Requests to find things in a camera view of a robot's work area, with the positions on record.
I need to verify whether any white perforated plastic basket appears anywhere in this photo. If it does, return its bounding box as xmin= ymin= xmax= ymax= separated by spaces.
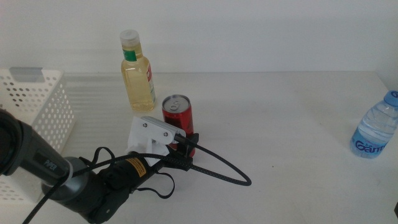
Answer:
xmin=0 ymin=67 xmax=75 ymax=205

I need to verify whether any yellow liquid bottle green label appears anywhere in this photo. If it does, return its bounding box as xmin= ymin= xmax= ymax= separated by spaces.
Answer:
xmin=119 ymin=29 xmax=156 ymax=113

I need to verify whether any thin black cable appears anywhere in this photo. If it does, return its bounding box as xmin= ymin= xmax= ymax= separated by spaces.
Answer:
xmin=79 ymin=146 xmax=175 ymax=199

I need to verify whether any red soda can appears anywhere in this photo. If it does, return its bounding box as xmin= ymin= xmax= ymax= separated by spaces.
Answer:
xmin=161 ymin=94 xmax=196 ymax=158

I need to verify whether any blue cap water bottle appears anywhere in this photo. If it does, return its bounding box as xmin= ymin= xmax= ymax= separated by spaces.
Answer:
xmin=349 ymin=90 xmax=398 ymax=159

